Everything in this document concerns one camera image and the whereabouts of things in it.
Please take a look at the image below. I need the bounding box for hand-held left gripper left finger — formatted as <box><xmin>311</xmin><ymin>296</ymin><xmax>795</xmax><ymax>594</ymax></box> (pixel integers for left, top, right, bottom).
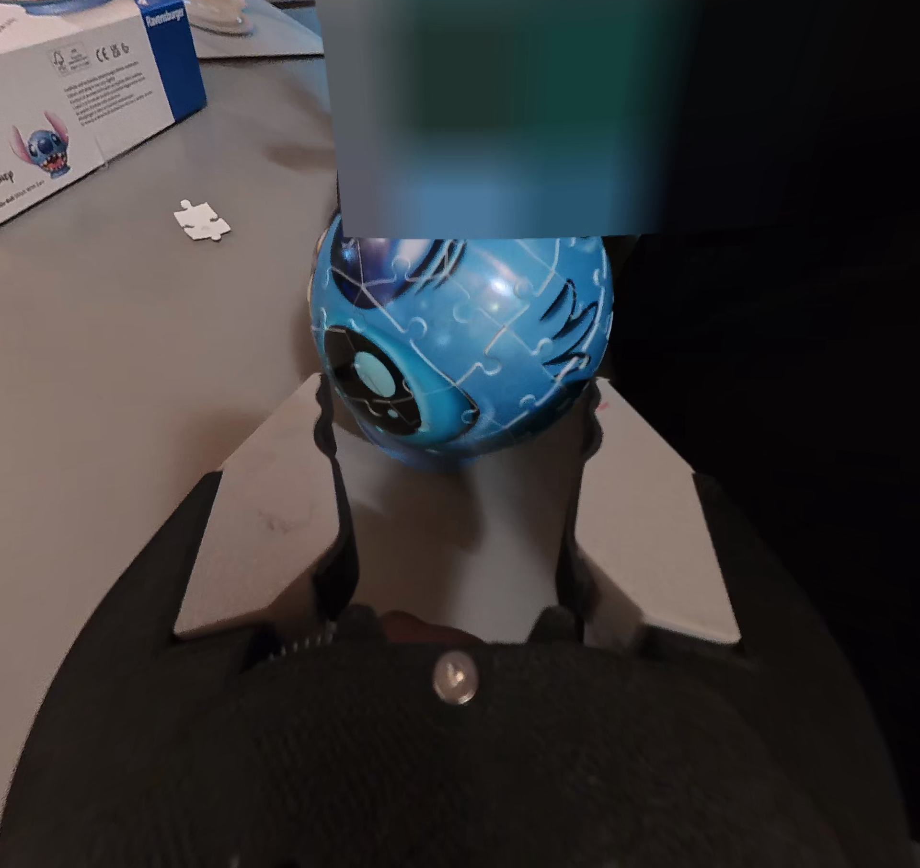
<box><xmin>171</xmin><ymin>372</ymin><xmax>359</xmax><ymax>637</ymax></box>

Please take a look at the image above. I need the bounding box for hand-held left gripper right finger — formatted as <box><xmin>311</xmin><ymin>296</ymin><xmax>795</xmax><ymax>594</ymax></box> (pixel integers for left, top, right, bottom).
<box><xmin>555</xmin><ymin>378</ymin><xmax>743</xmax><ymax>646</ymax></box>

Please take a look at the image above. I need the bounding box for blue puzzle ball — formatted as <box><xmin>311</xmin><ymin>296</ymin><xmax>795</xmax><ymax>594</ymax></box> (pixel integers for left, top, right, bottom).
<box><xmin>309</xmin><ymin>210</ymin><xmax>615</xmax><ymax>470</ymax></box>

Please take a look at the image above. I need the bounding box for white puzzle piece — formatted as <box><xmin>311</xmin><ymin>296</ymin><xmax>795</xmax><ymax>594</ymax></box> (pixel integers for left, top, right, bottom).
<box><xmin>173</xmin><ymin>199</ymin><xmax>232</xmax><ymax>242</ymax></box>

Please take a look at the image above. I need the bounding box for printed cardboard puzzle box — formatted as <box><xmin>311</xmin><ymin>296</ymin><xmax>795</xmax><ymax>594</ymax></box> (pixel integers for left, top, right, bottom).
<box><xmin>0</xmin><ymin>0</ymin><xmax>208</xmax><ymax>225</ymax></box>

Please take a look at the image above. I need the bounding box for person's black shirt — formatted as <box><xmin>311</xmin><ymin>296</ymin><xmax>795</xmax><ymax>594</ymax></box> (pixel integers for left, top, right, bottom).
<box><xmin>611</xmin><ymin>0</ymin><xmax>920</xmax><ymax>668</ymax></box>

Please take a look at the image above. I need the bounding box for grey metal stand base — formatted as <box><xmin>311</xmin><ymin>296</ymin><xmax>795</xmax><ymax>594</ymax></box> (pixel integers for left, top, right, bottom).
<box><xmin>195</xmin><ymin>0</ymin><xmax>326</xmax><ymax>61</ymax></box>

